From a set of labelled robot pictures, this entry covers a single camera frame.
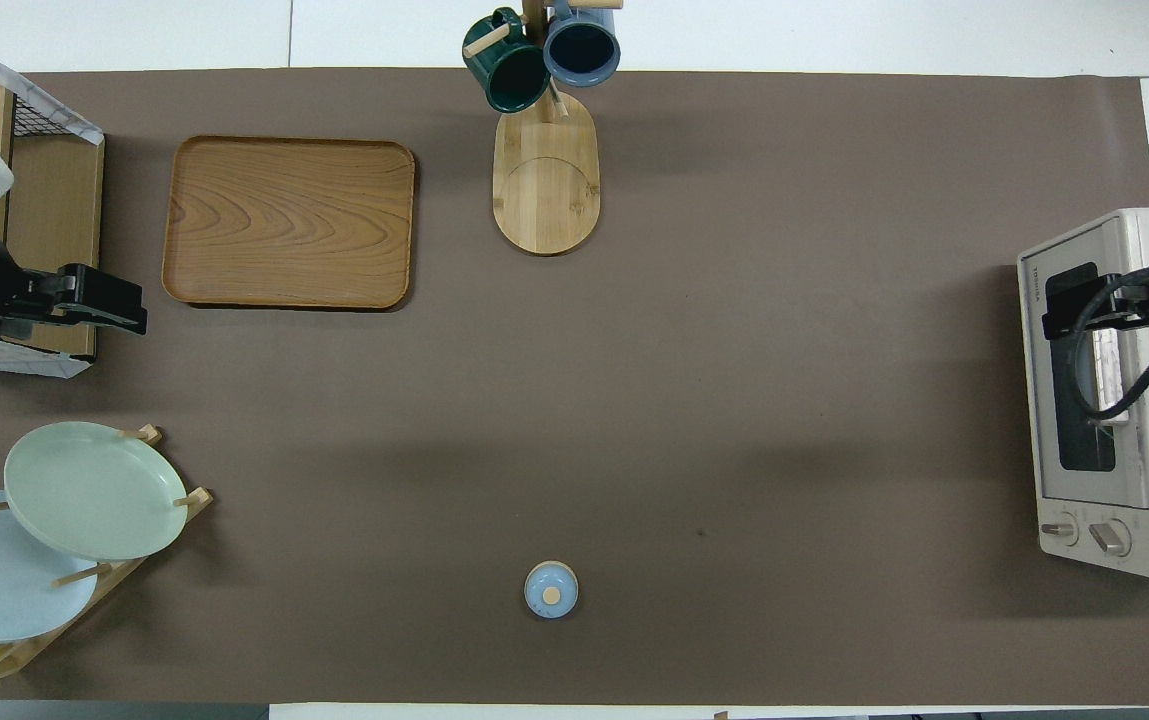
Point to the glass oven door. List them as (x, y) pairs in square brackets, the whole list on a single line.
[(1084, 440)]

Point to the wooden two-tier shelf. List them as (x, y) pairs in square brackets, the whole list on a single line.
[(54, 220)]

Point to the brown table mat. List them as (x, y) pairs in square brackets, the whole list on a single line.
[(734, 400)]

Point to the wooden plate rack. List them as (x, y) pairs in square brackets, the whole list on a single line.
[(139, 565)]

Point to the wooden mug tree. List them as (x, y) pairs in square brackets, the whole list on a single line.
[(546, 190)]

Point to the rectangular wooden tray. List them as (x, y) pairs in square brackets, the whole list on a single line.
[(289, 222)]

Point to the pale green plate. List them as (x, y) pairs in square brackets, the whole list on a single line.
[(94, 490)]

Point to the beige oven knob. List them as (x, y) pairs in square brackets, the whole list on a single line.
[(1110, 538), (1059, 529)]

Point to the small blue call bell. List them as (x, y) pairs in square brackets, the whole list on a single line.
[(551, 590)]

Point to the dark green mug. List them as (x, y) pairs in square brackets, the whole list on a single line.
[(509, 70)]

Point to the blue mug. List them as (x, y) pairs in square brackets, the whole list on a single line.
[(582, 45)]

